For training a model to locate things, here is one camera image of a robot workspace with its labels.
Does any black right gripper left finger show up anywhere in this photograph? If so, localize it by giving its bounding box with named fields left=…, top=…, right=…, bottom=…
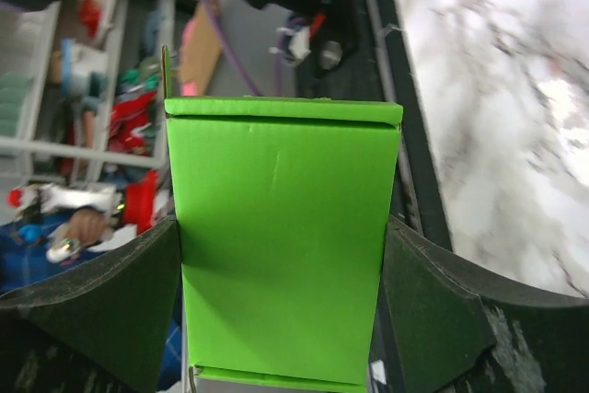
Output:
left=1, top=216, right=181, bottom=392

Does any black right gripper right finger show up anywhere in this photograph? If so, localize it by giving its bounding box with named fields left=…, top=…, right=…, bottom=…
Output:
left=379, top=219, right=588, bottom=392

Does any green paper box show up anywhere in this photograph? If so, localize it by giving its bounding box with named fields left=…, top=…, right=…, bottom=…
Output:
left=160, top=44, right=405, bottom=388

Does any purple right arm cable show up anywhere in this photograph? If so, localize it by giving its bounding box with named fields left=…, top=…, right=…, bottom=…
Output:
left=197, top=0, right=309, bottom=98

